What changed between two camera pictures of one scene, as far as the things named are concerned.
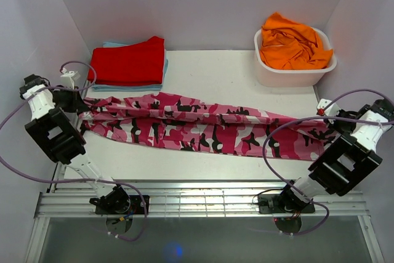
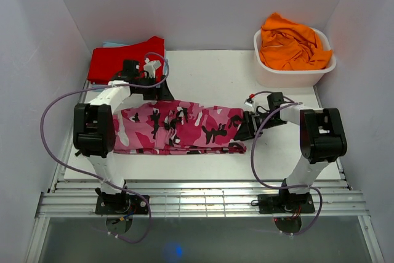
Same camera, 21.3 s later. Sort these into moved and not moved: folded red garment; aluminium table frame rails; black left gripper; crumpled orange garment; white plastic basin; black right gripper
Moved: black left gripper; black right gripper
Not moved: folded red garment; white plastic basin; aluminium table frame rails; crumpled orange garment
